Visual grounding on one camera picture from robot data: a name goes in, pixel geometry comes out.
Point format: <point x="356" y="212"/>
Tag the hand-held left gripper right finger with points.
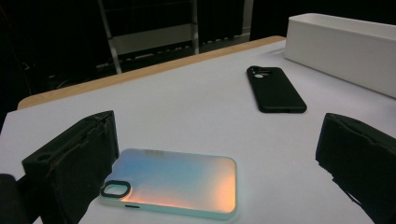
<point x="361" y="155"/>

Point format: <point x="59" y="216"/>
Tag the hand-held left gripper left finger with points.
<point x="71" y="168"/>

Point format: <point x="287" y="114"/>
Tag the iridescent phone case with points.
<point x="174" y="177"/>

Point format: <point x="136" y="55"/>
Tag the white rectangular storage box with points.
<point x="336" y="53"/>

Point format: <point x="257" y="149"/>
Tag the black phone case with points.
<point x="274" y="90"/>

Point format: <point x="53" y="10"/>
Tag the wooden table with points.
<point x="124" y="76"/>

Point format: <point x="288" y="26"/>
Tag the white table mat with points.
<point x="202" y="109"/>

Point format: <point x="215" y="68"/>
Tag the grey metal stand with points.
<point x="152" y="39"/>

